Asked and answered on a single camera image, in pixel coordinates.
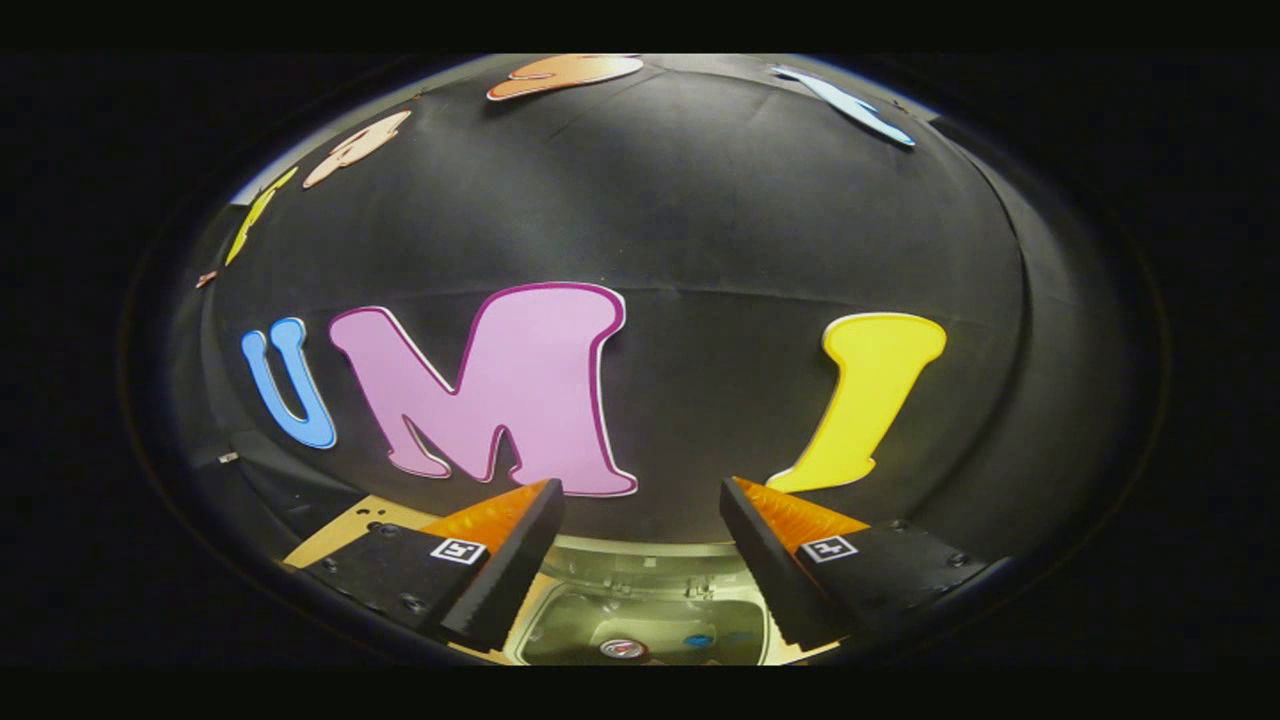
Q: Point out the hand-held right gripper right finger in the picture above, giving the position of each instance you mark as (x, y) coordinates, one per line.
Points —
(765, 572)

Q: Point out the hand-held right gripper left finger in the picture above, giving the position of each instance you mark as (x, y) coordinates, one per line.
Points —
(512, 572)

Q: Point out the blue paper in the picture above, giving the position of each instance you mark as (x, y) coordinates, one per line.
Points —
(698, 640)

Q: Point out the pale green garbage bin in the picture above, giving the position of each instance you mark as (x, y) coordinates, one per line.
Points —
(640, 600)

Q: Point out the black backdrop cloth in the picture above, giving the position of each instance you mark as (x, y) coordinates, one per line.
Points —
(700, 200)

